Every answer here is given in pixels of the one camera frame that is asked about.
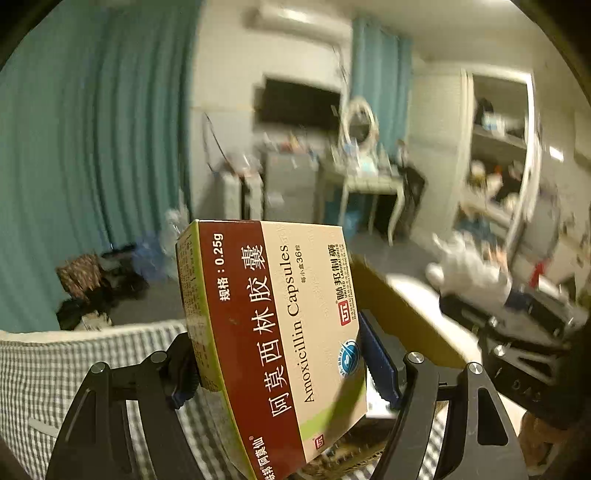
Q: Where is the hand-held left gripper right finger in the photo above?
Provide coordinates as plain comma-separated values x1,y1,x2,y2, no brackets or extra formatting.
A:
358,311,529,480

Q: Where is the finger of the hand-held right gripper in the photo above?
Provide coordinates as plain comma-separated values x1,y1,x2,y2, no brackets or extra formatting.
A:
438,295,573,340

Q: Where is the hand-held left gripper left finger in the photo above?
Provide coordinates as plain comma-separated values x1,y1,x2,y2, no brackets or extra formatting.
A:
46,331,205,480

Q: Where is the brown cardboard box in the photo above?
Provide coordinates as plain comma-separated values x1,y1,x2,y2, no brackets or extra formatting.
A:
348,251,467,370

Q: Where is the red and cream medicine box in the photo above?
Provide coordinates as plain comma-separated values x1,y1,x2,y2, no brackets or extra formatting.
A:
175,220,370,480

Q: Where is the person's right hand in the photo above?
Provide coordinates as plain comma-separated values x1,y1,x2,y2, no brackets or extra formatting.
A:
522,408,571,467

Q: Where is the white bed mattress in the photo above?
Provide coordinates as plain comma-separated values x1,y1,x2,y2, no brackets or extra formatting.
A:
0,320,188,346

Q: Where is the black clothes pile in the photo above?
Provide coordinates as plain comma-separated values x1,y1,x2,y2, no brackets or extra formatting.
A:
55,244,149,330

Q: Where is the bluish large water bottle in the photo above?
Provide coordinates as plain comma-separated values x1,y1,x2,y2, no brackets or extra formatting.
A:
134,231,163,273

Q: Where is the black hanging bag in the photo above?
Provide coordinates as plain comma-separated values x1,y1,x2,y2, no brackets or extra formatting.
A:
399,166,428,236

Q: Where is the patterned brown bag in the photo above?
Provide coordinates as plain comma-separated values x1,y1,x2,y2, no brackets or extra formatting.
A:
55,254,105,301

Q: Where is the clear large water bottle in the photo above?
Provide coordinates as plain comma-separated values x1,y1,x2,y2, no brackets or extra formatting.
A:
159,208,191,259

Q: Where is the white dressing table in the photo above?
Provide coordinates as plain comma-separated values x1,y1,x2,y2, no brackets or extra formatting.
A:
318,161,409,245

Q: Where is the white wardrobe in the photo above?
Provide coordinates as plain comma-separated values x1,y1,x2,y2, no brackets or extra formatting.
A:
409,69,591,301

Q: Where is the grey small fridge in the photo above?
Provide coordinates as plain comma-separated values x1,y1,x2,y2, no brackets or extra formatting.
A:
261,150,319,222

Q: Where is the white suitcase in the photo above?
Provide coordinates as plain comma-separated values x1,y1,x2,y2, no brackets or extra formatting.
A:
217,168,264,222

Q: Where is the oval vanity mirror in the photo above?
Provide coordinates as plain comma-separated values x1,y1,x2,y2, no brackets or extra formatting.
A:
342,96,377,155

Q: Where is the narrow green curtain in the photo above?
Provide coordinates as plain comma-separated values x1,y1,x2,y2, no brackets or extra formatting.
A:
351,18,414,153

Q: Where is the wide green curtain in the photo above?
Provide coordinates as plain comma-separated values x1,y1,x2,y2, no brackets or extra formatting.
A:
0,0,204,333

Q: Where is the white air conditioner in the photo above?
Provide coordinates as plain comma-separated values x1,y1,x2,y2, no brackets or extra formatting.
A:
256,0,356,47

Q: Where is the black wall television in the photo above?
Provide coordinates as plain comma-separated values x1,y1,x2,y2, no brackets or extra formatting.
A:
253,78,342,134

